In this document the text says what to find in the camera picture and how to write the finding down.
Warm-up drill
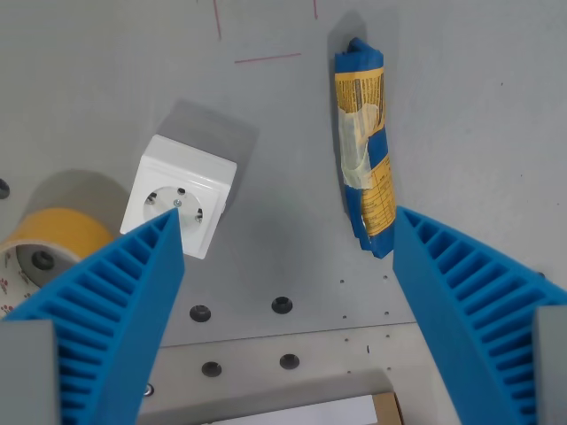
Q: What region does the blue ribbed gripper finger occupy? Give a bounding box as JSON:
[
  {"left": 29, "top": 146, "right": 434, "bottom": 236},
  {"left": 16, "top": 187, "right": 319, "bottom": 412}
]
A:
[
  {"left": 2, "top": 207, "right": 186, "bottom": 425},
  {"left": 392, "top": 205, "right": 567, "bottom": 425}
]

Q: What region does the blue and yellow bag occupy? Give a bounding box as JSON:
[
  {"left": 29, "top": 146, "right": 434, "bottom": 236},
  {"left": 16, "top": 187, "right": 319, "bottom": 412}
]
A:
[{"left": 332, "top": 37, "right": 396, "bottom": 259}]

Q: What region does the yellow tape roll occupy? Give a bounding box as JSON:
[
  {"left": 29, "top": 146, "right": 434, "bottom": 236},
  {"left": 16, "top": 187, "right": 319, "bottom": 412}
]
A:
[{"left": 0, "top": 207, "right": 115, "bottom": 321}]

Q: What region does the brown cardboard box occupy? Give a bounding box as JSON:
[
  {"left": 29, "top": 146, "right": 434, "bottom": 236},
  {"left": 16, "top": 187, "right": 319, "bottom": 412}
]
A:
[{"left": 370, "top": 390, "right": 405, "bottom": 425}]

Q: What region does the white electrical wall socket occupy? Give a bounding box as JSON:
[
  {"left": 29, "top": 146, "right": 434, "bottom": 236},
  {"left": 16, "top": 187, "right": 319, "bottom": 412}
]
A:
[{"left": 119, "top": 135, "right": 238, "bottom": 261}]

